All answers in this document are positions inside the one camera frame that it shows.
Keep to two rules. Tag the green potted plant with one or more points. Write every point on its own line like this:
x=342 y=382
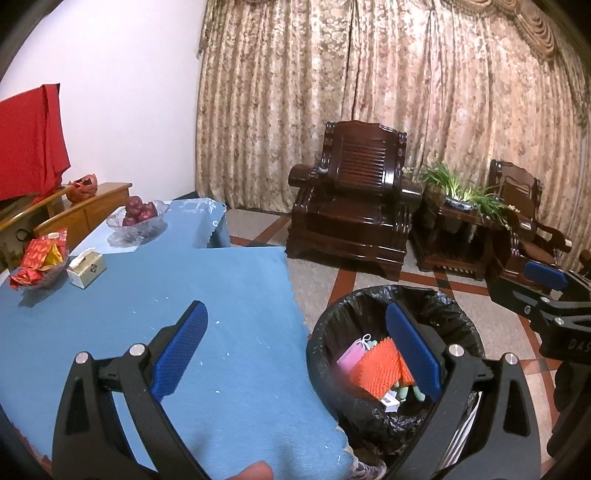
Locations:
x=443 y=177

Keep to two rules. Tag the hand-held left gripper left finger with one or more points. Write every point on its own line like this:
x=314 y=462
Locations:
x=180 y=350

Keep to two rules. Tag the glass fruit bowl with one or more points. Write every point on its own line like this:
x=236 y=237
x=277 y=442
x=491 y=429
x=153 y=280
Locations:
x=138 y=233

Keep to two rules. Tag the white cardboard box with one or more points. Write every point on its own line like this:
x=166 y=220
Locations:
x=390 y=402

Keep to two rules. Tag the pink plastic item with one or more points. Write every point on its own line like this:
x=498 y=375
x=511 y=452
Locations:
x=351 y=357

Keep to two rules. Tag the orange foam net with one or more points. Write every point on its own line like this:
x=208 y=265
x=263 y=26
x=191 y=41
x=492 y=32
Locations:
x=378 y=367

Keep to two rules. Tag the wooden television cabinet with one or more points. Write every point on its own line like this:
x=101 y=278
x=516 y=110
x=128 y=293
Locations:
x=87 y=212

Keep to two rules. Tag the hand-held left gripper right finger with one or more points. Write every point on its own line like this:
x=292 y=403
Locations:
x=415 y=350

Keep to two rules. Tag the floral beige curtain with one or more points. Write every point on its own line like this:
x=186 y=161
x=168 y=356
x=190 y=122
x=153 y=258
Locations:
x=369 y=69

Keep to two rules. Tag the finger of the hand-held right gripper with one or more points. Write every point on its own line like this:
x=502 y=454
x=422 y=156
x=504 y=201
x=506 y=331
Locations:
x=517 y=295
x=545 y=274

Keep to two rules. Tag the trash bin with black bag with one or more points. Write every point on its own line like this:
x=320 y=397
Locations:
x=351 y=304

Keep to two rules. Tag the red cloth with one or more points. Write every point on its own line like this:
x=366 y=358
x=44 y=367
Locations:
x=27 y=143

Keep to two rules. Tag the large blue tablecloth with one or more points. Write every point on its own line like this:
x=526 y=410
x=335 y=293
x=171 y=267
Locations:
x=249 y=286

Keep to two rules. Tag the dark wooden side table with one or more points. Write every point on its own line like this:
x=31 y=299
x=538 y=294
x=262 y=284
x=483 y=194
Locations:
x=452 y=240

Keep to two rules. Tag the white and gold tissue box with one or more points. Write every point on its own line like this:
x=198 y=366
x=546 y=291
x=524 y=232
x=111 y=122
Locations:
x=87 y=270

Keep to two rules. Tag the person's left hand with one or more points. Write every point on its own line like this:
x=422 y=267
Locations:
x=251 y=471

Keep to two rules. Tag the person's shoe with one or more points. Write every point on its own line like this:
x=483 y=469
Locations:
x=369 y=470

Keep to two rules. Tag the green rubber glove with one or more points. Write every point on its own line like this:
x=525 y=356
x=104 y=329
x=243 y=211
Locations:
x=411 y=392

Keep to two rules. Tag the dark wooden armchair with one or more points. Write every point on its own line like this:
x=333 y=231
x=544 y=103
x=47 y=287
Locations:
x=521 y=198
x=355 y=217

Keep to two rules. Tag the pile of red candy packets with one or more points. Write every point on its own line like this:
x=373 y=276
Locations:
x=39 y=254

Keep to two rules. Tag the glass candy bowl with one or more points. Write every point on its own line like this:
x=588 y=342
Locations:
x=53 y=274

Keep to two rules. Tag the small blue tablecloth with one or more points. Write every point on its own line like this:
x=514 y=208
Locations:
x=194 y=226

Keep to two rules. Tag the red bag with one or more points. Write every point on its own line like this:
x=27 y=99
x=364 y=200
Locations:
x=83 y=188

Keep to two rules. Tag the red apple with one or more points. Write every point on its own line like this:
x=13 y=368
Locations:
x=148 y=211
x=135 y=204
x=129 y=220

